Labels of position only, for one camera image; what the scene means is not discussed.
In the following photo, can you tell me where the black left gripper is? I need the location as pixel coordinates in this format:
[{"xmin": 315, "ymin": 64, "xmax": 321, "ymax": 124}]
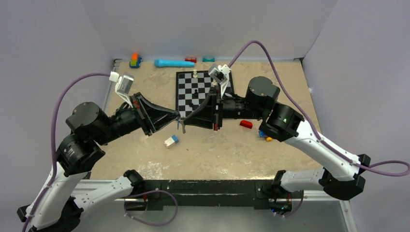
[{"xmin": 95, "ymin": 90, "xmax": 181, "ymax": 145}]

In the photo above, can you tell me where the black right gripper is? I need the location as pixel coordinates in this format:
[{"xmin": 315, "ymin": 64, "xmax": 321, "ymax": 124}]
[{"xmin": 184, "ymin": 86, "xmax": 265, "ymax": 131}]

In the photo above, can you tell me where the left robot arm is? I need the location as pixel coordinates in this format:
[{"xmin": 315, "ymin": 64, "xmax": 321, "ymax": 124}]
[{"xmin": 17, "ymin": 72, "xmax": 180, "ymax": 232}]

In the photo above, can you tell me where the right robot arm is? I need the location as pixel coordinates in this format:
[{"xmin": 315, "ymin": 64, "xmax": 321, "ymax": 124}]
[{"xmin": 182, "ymin": 76, "xmax": 370, "ymax": 201}]

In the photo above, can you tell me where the black white chessboard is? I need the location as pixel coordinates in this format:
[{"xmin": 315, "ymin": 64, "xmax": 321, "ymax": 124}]
[{"xmin": 175, "ymin": 70, "xmax": 236, "ymax": 120}]

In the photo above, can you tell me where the white blue toy block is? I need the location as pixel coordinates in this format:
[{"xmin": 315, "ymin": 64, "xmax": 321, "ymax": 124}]
[{"xmin": 164, "ymin": 135, "xmax": 179, "ymax": 148}]

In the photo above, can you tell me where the grey red toy hammer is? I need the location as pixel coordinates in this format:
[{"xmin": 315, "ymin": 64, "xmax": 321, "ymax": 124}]
[{"xmin": 239, "ymin": 120, "xmax": 253, "ymax": 129}]

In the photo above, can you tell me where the teal round tape roll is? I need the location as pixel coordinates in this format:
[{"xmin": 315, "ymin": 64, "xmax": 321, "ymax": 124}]
[{"xmin": 202, "ymin": 57, "xmax": 215, "ymax": 62}]

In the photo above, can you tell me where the red toy block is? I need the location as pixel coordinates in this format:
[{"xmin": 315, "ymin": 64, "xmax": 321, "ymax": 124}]
[{"xmin": 185, "ymin": 57, "xmax": 197, "ymax": 63}]

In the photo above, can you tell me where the light blue flashlight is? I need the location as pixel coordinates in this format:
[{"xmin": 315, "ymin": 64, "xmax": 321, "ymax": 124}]
[{"xmin": 154, "ymin": 59, "xmax": 195, "ymax": 68}]

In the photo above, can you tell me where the colourful toy block car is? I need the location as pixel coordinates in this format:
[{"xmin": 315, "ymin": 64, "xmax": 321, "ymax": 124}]
[{"xmin": 258, "ymin": 130, "xmax": 273, "ymax": 142}]

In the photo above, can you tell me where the orange green blue toy stack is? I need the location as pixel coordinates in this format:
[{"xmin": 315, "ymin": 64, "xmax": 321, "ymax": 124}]
[{"xmin": 129, "ymin": 53, "xmax": 142, "ymax": 69}]

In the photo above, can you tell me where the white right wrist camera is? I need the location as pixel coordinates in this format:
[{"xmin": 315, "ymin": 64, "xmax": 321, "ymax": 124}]
[{"xmin": 208, "ymin": 64, "xmax": 231, "ymax": 98}]

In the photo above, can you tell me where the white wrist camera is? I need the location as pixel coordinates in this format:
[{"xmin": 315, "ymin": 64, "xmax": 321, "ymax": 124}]
[
  {"xmin": 109, "ymin": 72, "xmax": 134, "ymax": 106},
  {"xmin": 208, "ymin": 64, "xmax": 231, "ymax": 98}
]

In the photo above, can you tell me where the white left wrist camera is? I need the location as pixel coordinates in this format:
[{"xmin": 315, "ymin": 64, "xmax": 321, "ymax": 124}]
[{"xmin": 109, "ymin": 72, "xmax": 134, "ymax": 106}]

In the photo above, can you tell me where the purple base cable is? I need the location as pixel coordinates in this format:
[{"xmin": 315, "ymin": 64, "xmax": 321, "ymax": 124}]
[{"xmin": 124, "ymin": 188, "xmax": 178, "ymax": 227}]

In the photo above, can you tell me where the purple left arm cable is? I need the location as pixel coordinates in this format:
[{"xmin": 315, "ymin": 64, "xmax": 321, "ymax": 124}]
[{"xmin": 20, "ymin": 72, "xmax": 111, "ymax": 232}]

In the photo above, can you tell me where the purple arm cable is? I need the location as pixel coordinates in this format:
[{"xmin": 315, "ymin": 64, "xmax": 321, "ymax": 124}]
[
  {"xmin": 20, "ymin": 72, "xmax": 111, "ymax": 232},
  {"xmin": 228, "ymin": 40, "xmax": 410, "ymax": 177}
]

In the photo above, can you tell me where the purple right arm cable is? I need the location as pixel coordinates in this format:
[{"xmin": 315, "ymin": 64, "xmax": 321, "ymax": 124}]
[{"xmin": 228, "ymin": 40, "xmax": 410, "ymax": 177}]

